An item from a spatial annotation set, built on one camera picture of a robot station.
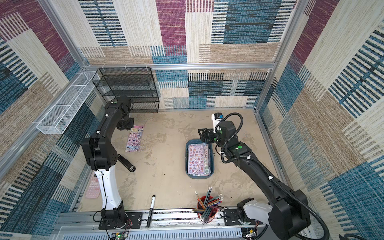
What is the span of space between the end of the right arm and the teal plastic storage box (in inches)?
8.4

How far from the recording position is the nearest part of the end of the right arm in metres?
0.59

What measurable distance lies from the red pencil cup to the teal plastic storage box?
0.15 metres

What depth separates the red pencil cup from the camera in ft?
2.19

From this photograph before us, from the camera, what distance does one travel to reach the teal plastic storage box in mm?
855

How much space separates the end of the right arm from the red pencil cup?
0.85ft
